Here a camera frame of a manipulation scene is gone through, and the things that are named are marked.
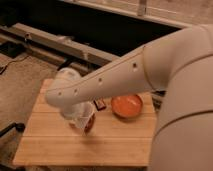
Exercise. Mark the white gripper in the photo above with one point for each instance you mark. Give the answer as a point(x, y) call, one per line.
point(70, 110)

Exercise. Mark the red chili pepper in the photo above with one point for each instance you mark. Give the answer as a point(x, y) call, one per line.
point(90, 124)

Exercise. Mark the orange ceramic bowl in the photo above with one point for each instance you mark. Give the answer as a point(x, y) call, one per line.
point(128, 106)

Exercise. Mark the wooden table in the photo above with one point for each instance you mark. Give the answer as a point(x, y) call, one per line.
point(49, 140)

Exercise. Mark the black handle at left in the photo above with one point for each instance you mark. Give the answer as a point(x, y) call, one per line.
point(19, 127)

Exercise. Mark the brown chocolate bar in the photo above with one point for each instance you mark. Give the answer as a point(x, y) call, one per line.
point(100, 104)

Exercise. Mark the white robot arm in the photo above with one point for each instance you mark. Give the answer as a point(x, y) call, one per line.
point(180, 67)

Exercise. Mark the white ceramic cup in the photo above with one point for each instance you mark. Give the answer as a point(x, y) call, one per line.
point(81, 114)

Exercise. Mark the long metal beam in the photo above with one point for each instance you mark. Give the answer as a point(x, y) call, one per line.
point(69, 47)

